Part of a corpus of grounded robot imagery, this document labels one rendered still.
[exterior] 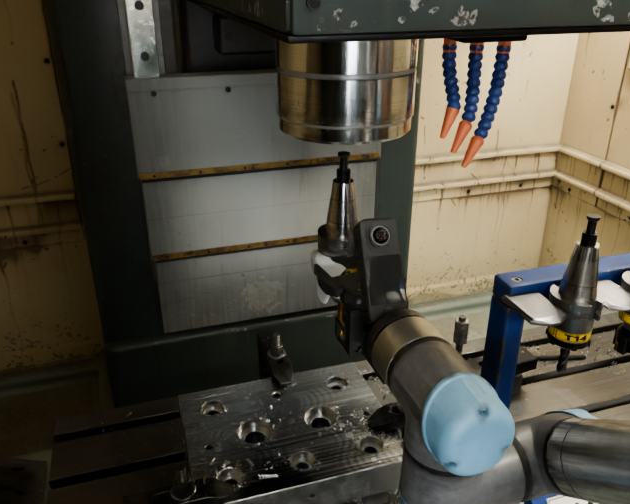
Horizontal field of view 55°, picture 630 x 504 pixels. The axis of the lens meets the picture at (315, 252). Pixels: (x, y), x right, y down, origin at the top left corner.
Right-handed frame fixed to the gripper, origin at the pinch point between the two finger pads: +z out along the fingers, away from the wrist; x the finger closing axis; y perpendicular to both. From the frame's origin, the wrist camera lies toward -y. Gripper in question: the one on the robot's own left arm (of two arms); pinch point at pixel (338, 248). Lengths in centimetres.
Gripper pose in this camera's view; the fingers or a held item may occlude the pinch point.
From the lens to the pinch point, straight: 79.6
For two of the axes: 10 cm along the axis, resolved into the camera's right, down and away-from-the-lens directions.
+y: 0.0, 9.0, 4.3
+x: 9.5, -1.3, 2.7
